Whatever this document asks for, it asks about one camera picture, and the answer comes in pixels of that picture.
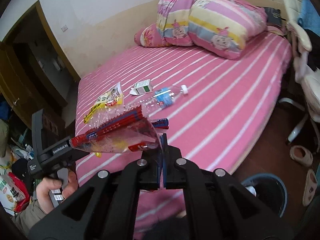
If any red snack wrapper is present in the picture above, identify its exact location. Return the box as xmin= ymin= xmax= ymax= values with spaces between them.
xmin=70 ymin=105 xmax=169 ymax=153

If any clear plastic water bottle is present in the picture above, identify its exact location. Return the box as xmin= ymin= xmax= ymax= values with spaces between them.
xmin=129 ymin=85 xmax=188 ymax=117

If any small green white carton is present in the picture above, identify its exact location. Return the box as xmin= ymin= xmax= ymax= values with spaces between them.
xmin=129 ymin=79 xmax=153 ymax=96

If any yellow snack wrapper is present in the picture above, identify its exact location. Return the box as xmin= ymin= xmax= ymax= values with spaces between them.
xmin=83 ymin=82 xmax=124 ymax=124

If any person's left hand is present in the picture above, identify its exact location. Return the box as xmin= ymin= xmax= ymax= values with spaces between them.
xmin=35 ymin=171 xmax=79 ymax=215

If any pink striped bed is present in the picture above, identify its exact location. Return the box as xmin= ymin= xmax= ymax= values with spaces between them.
xmin=75 ymin=31 xmax=293 ymax=240

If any grey jacket sleeve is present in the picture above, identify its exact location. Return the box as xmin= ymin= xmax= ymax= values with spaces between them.
xmin=11 ymin=200 xmax=47 ymax=236

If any brown wooden door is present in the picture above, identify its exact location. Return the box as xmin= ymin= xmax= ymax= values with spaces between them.
xmin=1 ymin=42 xmax=62 ymax=128

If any pink floral pillow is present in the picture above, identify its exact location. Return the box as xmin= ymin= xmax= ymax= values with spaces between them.
xmin=134 ymin=23 xmax=171 ymax=48

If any colourful cartoon folded quilt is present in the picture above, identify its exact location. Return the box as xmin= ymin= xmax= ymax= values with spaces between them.
xmin=156 ymin=0 xmax=267 ymax=60

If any blue cloth on chair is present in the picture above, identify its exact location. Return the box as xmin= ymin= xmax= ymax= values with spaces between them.
xmin=297 ymin=0 xmax=320 ymax=36

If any white wall switch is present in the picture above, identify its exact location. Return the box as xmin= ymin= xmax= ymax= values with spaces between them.
xmin=61 ymin=25 xmax=68 ymax=32

